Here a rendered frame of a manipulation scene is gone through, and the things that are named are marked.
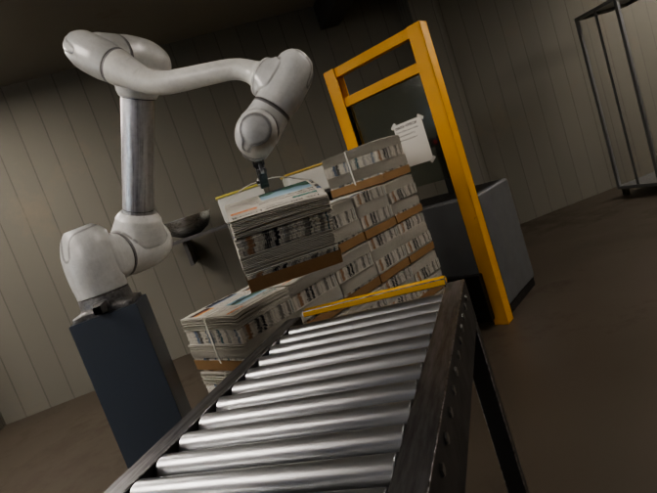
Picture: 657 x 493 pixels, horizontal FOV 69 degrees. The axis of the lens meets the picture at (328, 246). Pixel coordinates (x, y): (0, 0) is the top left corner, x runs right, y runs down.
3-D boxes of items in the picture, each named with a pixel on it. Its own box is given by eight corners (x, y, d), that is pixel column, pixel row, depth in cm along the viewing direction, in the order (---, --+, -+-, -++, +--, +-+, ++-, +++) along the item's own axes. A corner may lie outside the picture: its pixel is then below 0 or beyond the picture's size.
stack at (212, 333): (245, 499, 204) (176, 320, 193) (387, 366, 289) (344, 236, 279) (309, 519, 178) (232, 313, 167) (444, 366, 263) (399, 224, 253)
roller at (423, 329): (251, 359, 118) (255, 380, 117) (437, 322, 101) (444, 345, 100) (262, 355, 122) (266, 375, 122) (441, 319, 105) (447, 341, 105)
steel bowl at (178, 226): (216, 226, 454) (210, 209, 452) (215, 227, 411) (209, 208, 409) (170, 242, 445) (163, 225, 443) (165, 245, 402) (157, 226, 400)
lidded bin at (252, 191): (267, 208, 460) (259, 185, 457) (271, 207, 425) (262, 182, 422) (224, 223, 451) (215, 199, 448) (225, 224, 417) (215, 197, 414)
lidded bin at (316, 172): (328, 188, 472) (321, 164, 469) (337, 185, 437) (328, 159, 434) (287, 201, 464) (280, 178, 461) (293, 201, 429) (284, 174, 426)
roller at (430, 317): (266, 343, 126) (264, 361, 123) (441, 305, 108) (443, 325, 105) (276, 350, 129) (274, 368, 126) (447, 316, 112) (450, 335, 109)
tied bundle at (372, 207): (312, 252, 256) (298, 212, 254) (344, 237, 278) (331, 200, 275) (367, 241, 231) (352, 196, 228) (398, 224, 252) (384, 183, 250)
